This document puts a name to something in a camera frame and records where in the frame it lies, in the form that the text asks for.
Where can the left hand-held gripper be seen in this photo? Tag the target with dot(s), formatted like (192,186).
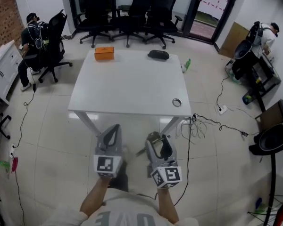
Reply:
(106,165)

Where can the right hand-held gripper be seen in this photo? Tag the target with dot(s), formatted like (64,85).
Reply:
(169,174)

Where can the person's left forearm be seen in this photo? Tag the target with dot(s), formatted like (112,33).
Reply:
(95,196)

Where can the person's right forearm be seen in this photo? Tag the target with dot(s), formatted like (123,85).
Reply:
(166,204)

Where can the white table leg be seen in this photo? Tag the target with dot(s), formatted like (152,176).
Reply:
(172,125)
(88,123)

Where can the person's dark trousers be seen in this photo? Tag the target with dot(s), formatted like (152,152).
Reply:
(119,178)

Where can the person's light printed shirt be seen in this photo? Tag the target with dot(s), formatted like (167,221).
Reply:
(127,211)

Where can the white power strip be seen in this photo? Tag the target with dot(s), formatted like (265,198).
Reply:
(222,109)
(12,150)

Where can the orange box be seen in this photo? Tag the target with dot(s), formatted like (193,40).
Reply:
(104,53)

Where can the green spray bottle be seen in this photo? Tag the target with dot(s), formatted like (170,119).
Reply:
(186,66)

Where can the black oval case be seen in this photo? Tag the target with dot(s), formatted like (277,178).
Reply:
(158,55)

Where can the pink plastic item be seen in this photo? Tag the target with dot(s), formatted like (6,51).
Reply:
(14,164)

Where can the green plastic item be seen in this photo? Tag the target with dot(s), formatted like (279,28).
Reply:
(5,165)

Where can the black mesh office chair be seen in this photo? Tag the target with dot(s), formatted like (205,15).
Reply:
(55,41)
(96,10)
(134,15)
(162,15)

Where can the black bowl-shaped stand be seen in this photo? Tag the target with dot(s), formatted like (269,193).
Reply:
(273,140)
(244,47)

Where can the brown cardboard box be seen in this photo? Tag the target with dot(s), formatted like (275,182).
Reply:
(272,115)

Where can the black low shelf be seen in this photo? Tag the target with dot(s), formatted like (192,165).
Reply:
(264,79)

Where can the white cabinet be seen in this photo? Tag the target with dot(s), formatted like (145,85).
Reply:
(2,72)

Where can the brown cardboard sheet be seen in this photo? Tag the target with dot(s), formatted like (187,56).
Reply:
(234,39)

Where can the black framed glass door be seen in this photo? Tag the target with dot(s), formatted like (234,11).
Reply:
(212,10)

